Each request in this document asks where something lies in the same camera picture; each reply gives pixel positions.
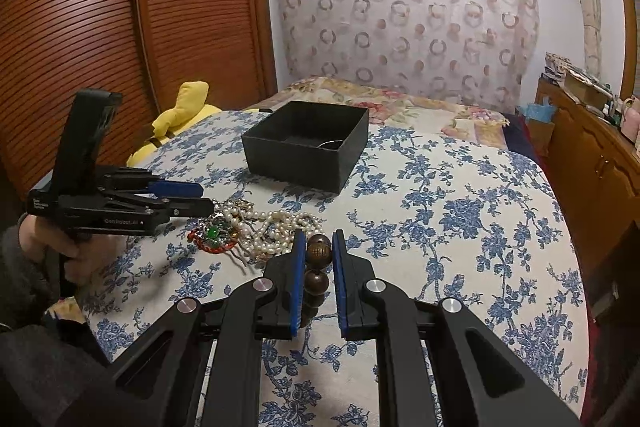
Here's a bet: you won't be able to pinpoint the person's left forearm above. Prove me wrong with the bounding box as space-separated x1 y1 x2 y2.
0 227 117 427

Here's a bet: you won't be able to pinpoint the wooden cabinet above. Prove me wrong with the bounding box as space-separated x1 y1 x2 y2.
535 77 640 233

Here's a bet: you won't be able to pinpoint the blue tissue box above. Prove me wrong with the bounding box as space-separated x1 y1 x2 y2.
515 102 556 158

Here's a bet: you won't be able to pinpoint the wooden slatted wardrobe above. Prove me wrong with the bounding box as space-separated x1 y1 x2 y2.
0 0 279 228

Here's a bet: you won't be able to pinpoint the wooden bead bracelet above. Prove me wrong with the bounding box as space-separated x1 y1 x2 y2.
302 233 334 329

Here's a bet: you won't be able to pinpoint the black box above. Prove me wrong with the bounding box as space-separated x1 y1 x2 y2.
241 101 370 194

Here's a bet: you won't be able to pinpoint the cardboard box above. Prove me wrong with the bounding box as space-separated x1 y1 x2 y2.
565 72 614 108

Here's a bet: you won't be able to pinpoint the person's left hand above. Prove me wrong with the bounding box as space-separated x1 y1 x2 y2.
20 213 84 292

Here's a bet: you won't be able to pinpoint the pink kettle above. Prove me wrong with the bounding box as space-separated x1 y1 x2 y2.
620 96 640 140

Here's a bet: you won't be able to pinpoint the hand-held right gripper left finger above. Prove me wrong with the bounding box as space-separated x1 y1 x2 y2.
65 229 307 427

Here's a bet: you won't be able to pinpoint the floral bed blanket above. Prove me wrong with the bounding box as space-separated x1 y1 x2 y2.
260 76 512 152

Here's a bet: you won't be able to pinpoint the pile of printed cloth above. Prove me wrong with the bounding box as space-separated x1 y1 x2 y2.
545 52 577 84

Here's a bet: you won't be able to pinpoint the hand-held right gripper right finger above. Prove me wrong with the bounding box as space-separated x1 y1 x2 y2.
332 229 583 427

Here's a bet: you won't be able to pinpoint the jewellery pieces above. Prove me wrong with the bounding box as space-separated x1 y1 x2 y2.
187 213 242 254

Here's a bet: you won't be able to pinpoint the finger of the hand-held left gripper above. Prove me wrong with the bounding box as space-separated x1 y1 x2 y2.
111 195 217 219
102 173 203 201

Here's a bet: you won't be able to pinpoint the blue floral tablecloth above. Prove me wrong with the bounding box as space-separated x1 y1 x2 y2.
80 109 589 427

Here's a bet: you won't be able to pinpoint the yellow plush toy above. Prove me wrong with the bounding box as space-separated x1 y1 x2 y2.
126 81 221 168

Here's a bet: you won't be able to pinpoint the circle patterned curtain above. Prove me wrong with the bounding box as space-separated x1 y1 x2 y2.
265 0 542 118

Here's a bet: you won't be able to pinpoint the narrow patterned curtain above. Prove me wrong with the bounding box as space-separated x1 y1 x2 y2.
575 0 602 74

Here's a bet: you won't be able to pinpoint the pearl necklace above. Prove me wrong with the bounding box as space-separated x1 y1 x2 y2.
212 201 324 266

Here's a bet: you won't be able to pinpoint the dark blue blanket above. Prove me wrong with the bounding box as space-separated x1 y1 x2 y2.
500 112 547 160

